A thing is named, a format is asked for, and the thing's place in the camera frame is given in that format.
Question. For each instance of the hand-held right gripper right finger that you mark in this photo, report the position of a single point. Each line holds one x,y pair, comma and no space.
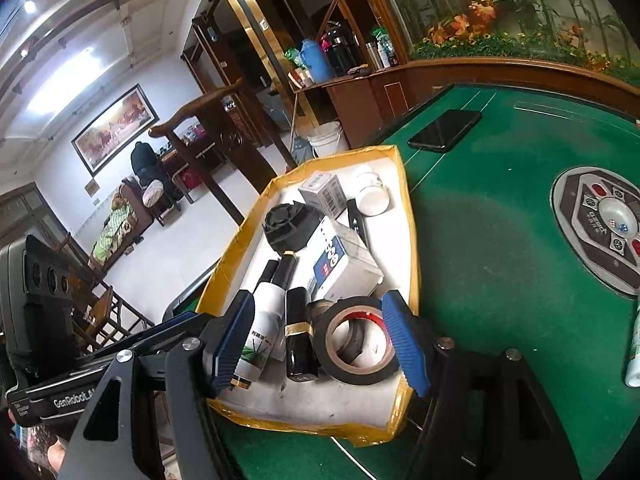
407,345

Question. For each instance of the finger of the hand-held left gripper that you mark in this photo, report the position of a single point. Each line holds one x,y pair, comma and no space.
165,330

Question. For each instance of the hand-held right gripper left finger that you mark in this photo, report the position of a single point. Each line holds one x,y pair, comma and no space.
235,345

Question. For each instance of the black electrical tape roll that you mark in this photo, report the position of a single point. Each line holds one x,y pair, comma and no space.
316,312
345,374

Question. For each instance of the yellow cardboard box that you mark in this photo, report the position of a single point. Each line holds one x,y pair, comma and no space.
310,410

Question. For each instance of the person's left hand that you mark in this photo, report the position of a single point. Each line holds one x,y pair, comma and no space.
57,455

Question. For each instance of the white bottle with black cap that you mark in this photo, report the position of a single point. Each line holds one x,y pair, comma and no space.
267,310

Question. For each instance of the wooden lattice chair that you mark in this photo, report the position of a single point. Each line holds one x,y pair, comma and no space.
107,305

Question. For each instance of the black lipstick with gold band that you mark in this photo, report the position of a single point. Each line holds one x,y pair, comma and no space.
300,350

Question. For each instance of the slim black tube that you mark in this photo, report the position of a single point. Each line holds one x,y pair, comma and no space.
267,272

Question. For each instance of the blue white carton box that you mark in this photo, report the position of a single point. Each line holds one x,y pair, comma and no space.
350,260

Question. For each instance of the green printed blanket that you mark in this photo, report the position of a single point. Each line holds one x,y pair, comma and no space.
112,232

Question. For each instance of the black round ribbed device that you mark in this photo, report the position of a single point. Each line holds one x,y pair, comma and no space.
290,225

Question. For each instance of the black marker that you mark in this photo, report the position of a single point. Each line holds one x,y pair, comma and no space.
356,220

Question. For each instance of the white bag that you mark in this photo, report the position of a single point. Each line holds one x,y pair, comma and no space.
152,194

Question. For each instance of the white round jar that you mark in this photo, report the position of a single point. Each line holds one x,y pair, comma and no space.
372,197

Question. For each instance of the white box with barcode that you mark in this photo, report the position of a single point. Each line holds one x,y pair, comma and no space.
325,192

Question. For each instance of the grey mahjong table control panel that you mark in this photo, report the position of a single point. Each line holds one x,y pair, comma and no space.
585,220

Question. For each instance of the black smartphone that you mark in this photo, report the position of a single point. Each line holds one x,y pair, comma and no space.
445,130

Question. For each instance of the white plastic bucket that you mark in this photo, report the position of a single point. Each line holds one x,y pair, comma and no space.
327,140

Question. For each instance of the dark wooden chair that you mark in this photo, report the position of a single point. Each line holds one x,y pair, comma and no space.
195,110

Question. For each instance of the wooden counter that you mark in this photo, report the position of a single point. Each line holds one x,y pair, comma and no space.
360,105

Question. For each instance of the steel thermos flask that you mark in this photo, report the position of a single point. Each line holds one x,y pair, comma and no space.
373,56

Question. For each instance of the blue thermos jug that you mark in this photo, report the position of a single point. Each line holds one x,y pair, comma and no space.
315,62

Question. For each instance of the black kettle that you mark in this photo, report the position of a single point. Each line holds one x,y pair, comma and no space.
342,52

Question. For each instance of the green packet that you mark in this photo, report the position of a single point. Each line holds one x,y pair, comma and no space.
384,45

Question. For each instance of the tall wooden glass cabinet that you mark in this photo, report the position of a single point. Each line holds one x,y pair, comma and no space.
240,35

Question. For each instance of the glass artificial plant display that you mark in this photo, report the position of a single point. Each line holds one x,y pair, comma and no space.
500,10

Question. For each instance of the framed wall painting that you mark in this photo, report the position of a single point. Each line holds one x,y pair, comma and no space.
115,130

